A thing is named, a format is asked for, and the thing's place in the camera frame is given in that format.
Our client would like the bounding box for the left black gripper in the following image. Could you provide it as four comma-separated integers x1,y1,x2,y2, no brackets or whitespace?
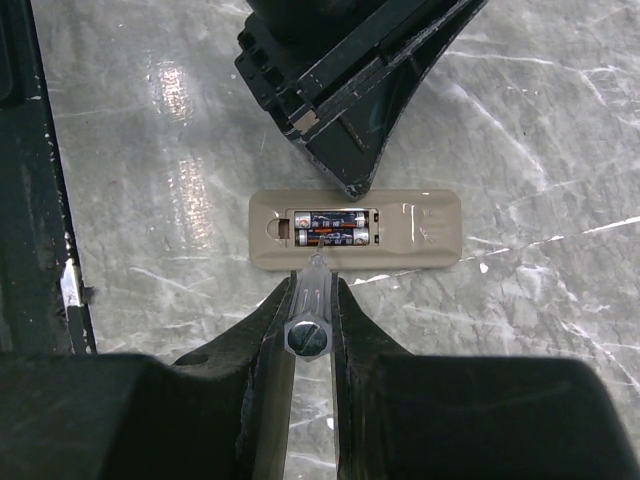
235,1,480,201

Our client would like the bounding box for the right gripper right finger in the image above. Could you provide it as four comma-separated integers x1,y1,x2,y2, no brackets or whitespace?
331,277,639,479

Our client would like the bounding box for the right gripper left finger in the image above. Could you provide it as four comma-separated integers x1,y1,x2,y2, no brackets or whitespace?
1,277,297,479

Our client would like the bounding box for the beige remote control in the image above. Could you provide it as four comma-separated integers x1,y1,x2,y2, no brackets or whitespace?
249,190,462,271

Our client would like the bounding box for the upper AAA battery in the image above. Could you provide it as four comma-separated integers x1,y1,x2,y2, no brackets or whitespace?
294,210,368,229

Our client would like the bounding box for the aaa battery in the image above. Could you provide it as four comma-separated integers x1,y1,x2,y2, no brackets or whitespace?
294,228,370,247
294,210,368,229

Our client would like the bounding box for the lower AAA battery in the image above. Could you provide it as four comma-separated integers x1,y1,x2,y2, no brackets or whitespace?
294,228,370,247

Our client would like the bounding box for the black base frame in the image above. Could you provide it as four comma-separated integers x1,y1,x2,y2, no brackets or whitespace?
1,1,97,355

